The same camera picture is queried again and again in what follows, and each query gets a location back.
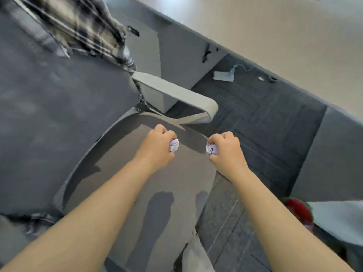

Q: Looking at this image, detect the person's left hand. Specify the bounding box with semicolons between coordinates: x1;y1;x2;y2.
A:
133;124;178;174

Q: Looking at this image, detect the light cable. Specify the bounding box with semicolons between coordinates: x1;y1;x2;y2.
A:
229;64;254;73

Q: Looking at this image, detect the grey office chair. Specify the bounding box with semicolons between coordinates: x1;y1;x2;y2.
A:
0;0;219;272

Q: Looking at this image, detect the person's left forearm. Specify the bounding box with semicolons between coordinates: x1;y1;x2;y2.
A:
0;160;160;272

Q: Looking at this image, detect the white plastic bag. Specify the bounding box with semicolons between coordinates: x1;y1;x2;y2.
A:
306;199;363;247

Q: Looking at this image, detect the red and green bag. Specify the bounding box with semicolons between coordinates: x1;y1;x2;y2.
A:
284;198;315;227

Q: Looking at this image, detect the grey desk side panel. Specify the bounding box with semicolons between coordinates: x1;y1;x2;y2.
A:
290;107;363;202

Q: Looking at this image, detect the white power strip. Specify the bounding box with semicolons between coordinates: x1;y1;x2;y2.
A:
212;71;235;82

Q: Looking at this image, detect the person's right hand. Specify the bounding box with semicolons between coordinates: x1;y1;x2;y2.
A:
208;132;251;182

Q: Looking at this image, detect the person's right forearm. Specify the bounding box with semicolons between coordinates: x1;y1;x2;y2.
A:
220;168;355;272

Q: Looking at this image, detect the plaid shirt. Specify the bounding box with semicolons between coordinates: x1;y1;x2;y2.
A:
0;0;148;111

